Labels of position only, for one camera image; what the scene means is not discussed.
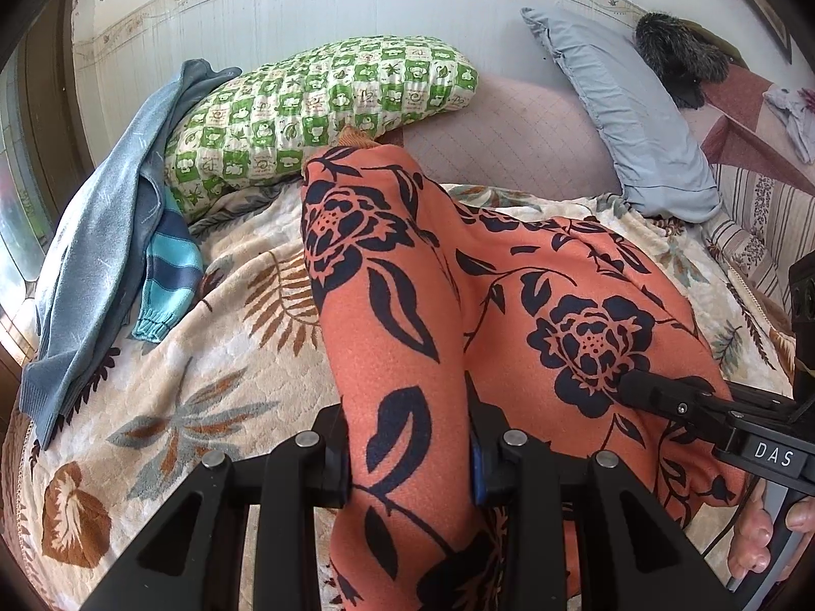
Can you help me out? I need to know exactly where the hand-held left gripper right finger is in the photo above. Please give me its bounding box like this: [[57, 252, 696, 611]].
[[468, 395, 745, 611]]

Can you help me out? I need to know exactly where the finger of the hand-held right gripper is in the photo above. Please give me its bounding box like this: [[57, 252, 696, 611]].
[[614, 368, 797, 441]]

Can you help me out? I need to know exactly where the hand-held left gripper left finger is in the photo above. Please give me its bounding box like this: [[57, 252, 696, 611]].
[[79, 404, 352, 611]]

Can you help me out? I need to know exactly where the orange floral garment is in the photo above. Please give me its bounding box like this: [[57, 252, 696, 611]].
[[299, 143, 750, 611]]

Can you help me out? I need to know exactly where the person's right hand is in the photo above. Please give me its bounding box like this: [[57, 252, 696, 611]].
[[726, 496, 815, 587]]

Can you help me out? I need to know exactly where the cream leaf-print blanket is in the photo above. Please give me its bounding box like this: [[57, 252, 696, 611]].
[[0, 181, 815, 611]]

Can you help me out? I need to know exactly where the striped floral bedsheet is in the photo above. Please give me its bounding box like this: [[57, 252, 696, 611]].
[[700, 162, 815, 332]]

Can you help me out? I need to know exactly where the teal striped garment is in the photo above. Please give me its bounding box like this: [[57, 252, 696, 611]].
[[130, 191, 206, 345]]

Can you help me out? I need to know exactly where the grey-blue pillow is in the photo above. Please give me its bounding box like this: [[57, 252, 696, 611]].
[[521, 8, 724, 225]]

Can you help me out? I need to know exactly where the white cloth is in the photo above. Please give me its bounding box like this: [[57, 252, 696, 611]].
[[763, 86, 815, 164]]

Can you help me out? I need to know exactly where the grey-blue sweater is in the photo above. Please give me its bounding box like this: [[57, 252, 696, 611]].
[[19, 59, 243, 453]]

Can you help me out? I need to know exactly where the dark fur item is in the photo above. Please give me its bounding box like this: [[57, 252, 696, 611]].
[[633, 11, 730, 109]]

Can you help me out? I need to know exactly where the green checkered pillow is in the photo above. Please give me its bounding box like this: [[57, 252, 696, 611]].
[[164, 38, 480, 217]]

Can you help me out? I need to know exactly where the black cable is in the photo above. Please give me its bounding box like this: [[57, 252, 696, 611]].
[[703, 477, 765, 554]]

